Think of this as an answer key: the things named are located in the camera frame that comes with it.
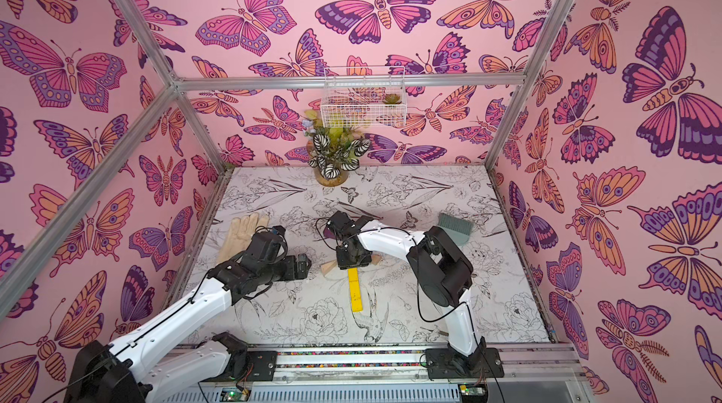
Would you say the yellow bar block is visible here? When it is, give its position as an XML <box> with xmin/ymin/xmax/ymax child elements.
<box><xmin>347</xmin><ymin>268</ymin><xmax>364</xmax><ymax>314</ymax></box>

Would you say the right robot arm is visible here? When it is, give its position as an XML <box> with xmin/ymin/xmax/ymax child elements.
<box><xmin>320</xmin><ymin>211</ymin><xmax>482</xmax><ymax>358</ymax></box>

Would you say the white wire basket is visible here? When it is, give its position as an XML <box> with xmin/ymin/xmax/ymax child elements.
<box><xmin>319</xmin><ymin>65</ymin><xmax>408</xmax><ymax>129</ymax></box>

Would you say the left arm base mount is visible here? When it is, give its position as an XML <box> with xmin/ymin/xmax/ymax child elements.
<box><xmin>205</xmin><ymin>333</ymin><xmax>278</xmax><ymax>382</ymax></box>

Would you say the potted striped leaf plant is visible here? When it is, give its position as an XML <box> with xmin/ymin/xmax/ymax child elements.
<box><xmin>303</xmin><ymin>109</ymin><xmax>370</xmax><ymax>187</ymax></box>

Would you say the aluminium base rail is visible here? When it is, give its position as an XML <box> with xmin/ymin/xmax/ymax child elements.
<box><xmin>106</xmin><ymin>342</ymin><xmax>593</xmax><ymax>403</ymax></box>

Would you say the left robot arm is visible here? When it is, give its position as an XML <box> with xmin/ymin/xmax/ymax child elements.
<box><xmin>64</xmin><ymin>226</ymin><xmax>311</xmax><ymax>402</ymax></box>

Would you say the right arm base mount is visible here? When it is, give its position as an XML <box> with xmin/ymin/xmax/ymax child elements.
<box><xmin>423</xmin><ymin>338</ymin><xmax>505</xmax><ymax>380</ymax></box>

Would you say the green hand brush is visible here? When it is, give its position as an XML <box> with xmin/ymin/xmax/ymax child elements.
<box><xmin>437</xmin><ymin>213</ymin><xmax>474</xmax><ymax>247</ymax></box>

